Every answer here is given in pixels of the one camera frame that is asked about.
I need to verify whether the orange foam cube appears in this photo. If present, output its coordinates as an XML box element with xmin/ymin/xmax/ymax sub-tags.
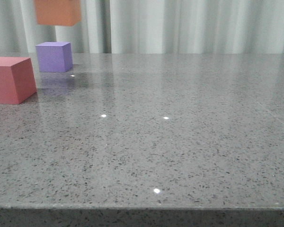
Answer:
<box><xmin>34</xmin><ymin>0</ymin><xmax>81</xmax><ymax>26</ymax></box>

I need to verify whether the pale green curtain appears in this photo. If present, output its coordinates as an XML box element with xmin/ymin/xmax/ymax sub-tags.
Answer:
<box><xmin>0</xmin><ymin>0</ymin><xmax>284</xmax><ymax>53</ymax></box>

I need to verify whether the purple foam cube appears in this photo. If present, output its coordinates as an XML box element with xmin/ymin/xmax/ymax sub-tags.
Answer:
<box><xmin>35</xmin><ymin>42</ymin><xmax>73</xmax><ymax>72</ymax></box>

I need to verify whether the red foam cube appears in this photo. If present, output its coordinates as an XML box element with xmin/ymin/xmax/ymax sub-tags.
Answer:
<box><xmin>0</xmin><ymin>57</ymin><xmax>37</xmax><ymax>104</ymax></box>

